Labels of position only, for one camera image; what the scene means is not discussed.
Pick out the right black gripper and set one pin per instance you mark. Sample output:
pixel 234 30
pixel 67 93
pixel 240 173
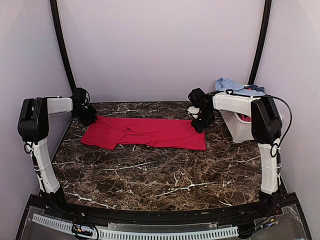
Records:
pixel 199 127

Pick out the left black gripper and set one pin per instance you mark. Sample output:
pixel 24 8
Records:
pixel 89 120

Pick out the red t-shirt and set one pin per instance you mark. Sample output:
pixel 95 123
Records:
pixel 108 132

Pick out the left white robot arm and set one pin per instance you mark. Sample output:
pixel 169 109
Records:
pixel 33 127

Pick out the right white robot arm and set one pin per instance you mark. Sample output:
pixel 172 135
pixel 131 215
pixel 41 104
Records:
pixel 270 194

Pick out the white plastic laundry bin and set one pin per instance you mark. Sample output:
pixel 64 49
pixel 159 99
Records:
pixel 265 127

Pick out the light blue shirt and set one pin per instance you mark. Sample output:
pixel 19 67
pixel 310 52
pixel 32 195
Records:
pixel 229 86

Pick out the pink garment in bin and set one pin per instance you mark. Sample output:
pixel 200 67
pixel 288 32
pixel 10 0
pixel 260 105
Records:
pixel 244 118

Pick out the dark blue garment in bin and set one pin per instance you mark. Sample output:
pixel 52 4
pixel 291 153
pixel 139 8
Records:
pixel 254 87

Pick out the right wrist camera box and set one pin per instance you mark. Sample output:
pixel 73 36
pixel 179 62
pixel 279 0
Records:
pixel 195 96

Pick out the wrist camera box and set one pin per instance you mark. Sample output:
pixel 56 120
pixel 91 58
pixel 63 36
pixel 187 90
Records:
pixel 80 95
pixel 195 96

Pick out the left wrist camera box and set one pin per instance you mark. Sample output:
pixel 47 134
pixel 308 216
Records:
pixel 80 95

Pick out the left electronics board with wires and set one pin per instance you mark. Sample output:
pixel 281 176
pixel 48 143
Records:
pixel 82 228

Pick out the electronics board with wires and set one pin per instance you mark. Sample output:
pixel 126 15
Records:
pixel 82 228
pixel 266 222

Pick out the right black frame post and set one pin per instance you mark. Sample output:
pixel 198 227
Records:
pixel 261 41

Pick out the black frame post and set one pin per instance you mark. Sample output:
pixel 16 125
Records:
pixel 61 44
pixel 261 41

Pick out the left black frame post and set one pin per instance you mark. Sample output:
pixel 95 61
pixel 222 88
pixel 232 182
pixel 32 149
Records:
pixel 61 44

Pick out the white slotted cable duct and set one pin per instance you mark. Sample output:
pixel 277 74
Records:
pixel 122 231

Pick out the right electronics board with wires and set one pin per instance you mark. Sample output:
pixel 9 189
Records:
pixel 266 222

